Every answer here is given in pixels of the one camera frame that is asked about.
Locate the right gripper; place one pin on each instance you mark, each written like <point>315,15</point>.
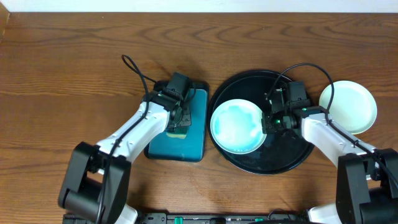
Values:
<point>267,127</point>

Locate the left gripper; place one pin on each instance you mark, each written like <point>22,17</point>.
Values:
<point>184,118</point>

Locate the pale green plate top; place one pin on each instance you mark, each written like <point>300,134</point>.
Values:
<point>236,126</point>

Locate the pale green plate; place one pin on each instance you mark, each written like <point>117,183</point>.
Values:
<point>236,126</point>
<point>353,106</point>

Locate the green sponge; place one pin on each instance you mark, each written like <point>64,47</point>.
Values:
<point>177,134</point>

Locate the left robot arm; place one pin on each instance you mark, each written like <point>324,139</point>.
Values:
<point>96,182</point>

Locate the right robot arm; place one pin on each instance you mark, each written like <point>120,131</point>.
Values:
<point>366,190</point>

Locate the black round tray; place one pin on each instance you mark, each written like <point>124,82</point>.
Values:
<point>281,151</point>

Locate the teal rectangular tray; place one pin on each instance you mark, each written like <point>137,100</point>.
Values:
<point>190,149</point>

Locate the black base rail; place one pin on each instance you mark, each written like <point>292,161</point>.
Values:
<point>163,218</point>

